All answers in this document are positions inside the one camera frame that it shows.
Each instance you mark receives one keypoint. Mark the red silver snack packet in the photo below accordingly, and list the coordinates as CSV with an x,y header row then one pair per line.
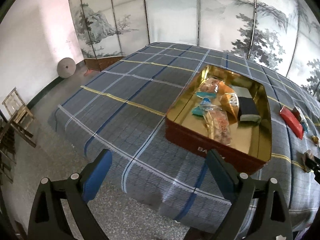
x,y
297,112

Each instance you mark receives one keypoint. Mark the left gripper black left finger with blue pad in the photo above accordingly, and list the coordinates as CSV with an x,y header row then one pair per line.
x,y
47,218

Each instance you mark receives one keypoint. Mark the clear nut bar packet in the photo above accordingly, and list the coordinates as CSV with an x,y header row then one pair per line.
x,y
210,85

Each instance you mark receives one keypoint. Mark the painted folding screen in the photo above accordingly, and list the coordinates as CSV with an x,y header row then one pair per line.
x,y
282,35

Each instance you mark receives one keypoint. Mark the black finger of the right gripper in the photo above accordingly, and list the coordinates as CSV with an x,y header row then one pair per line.
x,y
313,163

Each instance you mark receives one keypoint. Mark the orange snack packet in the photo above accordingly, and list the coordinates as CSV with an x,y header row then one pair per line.
x,y
228,99

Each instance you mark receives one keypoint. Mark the gold red biscuit tin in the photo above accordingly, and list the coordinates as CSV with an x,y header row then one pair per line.
x,y
226,111

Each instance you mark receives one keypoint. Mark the small clear yellow snack packet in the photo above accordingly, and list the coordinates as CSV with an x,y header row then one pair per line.
x,y
305,161

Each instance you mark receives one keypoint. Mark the teal candy wrapper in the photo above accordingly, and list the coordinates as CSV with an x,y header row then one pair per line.
x,y
198,111

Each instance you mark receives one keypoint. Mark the blue grey snack packet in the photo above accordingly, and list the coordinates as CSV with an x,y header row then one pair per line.
x,y
247,109

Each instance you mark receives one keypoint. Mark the clear bag of peanuts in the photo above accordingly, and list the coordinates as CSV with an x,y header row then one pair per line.
x,y
218,125

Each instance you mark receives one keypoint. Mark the small wooden folding chair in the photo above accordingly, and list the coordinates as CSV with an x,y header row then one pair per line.
x,y
20,118

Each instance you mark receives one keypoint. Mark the small gold wrapped candy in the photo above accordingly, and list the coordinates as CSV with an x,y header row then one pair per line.
x,y
315,140

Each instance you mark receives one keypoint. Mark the round grey stone disc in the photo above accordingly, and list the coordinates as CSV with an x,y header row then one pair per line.
x,y
66,67

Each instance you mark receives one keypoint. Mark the blue white candy wrapper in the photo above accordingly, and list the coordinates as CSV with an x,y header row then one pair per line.
x,y
206,102

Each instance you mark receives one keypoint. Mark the grey plaid tablecloth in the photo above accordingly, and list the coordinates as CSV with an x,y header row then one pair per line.
x,y
123,109

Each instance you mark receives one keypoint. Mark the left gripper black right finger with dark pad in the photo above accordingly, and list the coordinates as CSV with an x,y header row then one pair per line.
x,y
271,219

